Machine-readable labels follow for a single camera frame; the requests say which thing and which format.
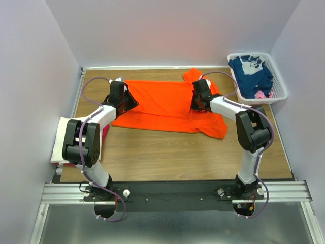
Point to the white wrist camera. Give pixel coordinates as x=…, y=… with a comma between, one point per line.
x=118, y=84
x=208, y=82

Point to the navy blue printed t-shirt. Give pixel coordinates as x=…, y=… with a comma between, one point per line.
x=251, y=75

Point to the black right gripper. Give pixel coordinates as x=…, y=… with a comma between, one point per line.
x=195, y=102

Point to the orange t-shirt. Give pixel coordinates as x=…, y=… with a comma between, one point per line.
x=166, y=106

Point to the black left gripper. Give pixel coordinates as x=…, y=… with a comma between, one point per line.
x=126, y=102

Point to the white plastic laundry basket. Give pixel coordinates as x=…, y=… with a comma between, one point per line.
x=278, y=87

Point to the magenta folded t-shirt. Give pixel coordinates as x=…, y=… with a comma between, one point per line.
x=102, y=134

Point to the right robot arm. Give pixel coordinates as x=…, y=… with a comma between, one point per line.
x=255, y=132

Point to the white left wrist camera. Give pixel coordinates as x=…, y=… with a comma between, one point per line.
x=118, y=84

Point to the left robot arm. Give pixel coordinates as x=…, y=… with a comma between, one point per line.
x=81, y=144

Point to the pink garment in basket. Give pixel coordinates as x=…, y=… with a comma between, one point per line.
x=261, y=95

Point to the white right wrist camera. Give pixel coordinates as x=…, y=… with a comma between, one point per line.
x=208, y=82

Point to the white folded t-shirt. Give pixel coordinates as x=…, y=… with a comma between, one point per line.
x=59, y=140

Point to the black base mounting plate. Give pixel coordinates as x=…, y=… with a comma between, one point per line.
x=174, y=196

